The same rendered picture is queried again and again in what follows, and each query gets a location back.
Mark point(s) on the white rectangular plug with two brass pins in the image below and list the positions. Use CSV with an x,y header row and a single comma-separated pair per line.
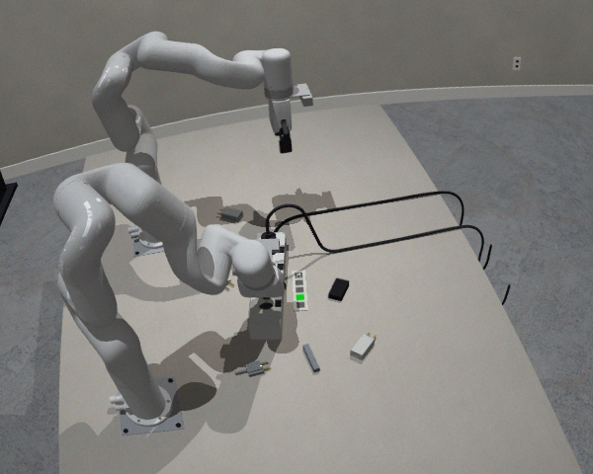
x,y
362,347

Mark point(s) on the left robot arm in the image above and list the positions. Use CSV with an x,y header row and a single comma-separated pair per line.
x,y
124,123

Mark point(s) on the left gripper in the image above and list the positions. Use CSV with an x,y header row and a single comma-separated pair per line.
x,y
280,112

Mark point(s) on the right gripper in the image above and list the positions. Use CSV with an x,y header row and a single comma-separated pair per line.
x,y
276,289

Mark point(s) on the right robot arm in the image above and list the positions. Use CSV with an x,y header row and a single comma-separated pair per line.
x,y
82,281

